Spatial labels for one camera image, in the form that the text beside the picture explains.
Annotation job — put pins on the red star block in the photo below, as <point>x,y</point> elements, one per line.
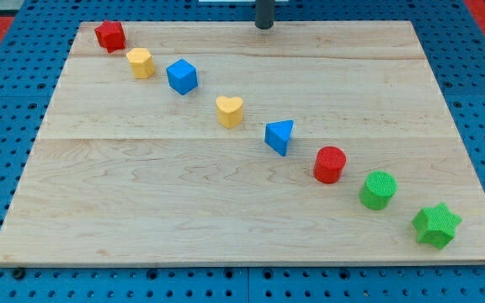
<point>111,36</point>

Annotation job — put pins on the green star block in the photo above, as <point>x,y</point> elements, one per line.
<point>436,225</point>

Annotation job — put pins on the blue triangle block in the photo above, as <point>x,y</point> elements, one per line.
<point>277,135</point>

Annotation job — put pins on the yellow heart block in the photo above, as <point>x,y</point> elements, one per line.
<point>229,111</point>

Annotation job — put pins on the light wooden board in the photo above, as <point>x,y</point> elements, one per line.
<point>128,173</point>

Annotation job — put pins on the red cylinder block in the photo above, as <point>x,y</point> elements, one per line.
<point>329,164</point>

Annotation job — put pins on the blue cube block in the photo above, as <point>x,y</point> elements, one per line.
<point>182,76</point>

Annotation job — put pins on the yellow hexagon block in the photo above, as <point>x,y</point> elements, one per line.
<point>141,62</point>

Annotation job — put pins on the green cylinder block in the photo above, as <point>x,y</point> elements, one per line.
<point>378,189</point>

